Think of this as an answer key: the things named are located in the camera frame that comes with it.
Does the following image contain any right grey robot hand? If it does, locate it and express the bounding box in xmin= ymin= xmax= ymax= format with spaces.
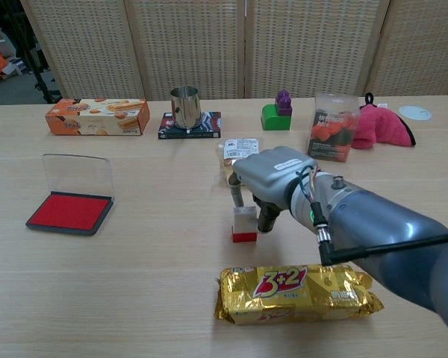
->
xmin=231 ymin=146 xmax=320 ymax=234

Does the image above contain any red white stamp block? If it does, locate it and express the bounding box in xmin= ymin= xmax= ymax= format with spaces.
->
xmin=230 ymin=206 xmax=258 ymax=244

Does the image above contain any bread in clear wrapper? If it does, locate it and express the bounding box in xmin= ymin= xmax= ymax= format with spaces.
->
xmin=214 ymin=136 xmax=264 ymax=187

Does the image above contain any green toy block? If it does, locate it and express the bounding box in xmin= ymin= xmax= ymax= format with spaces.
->
xmin=261 ymin=104 xmax=292 ymax=131

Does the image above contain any clear box with orange contents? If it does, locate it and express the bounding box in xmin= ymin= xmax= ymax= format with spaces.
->
xmin=305 ymin=92 xmax=359 ymax=164

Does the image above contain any purple toy block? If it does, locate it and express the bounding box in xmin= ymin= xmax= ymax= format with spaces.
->
xmin=275 ymin=89 xmax=293 ymax=116

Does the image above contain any stainless steel cup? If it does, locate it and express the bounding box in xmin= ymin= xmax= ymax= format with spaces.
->
xmin=169 ymin=85 xmax=202 ymax=131

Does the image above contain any pink oven mitt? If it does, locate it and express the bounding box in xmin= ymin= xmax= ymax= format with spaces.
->
xmin=350 ymin=92 xmax=417 ymax=151

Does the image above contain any gold foil biscuit pack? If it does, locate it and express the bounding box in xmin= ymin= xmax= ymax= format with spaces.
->
xmin=214 ymin=263 xmax=385 ymax=326

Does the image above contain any wooden rattan folding screen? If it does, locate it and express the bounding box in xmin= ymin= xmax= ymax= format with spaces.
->
xmin=20 ymin=0 xmax=448 ymax=101

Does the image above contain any white round table grommet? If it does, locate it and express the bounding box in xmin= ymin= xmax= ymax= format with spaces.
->
xmin=398 ymin=104 xmax=432 ymax=121

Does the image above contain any orange egg roll box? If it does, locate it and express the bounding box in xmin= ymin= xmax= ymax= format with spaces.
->
xmin=45 ymin=98 xmax=151 ymax=137

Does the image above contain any red ink pad clear lid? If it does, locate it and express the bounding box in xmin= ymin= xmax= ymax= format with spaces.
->
xmin=25 ymin=154 xmax=116 ymax=236

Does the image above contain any black tripod stand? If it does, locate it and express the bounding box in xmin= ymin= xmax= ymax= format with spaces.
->
xmin=5 ymin=0 xmax=59 ymax=105

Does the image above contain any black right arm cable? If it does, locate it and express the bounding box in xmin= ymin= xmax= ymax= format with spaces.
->
xmin=297 ymin=166 xmax=448 ymax=267

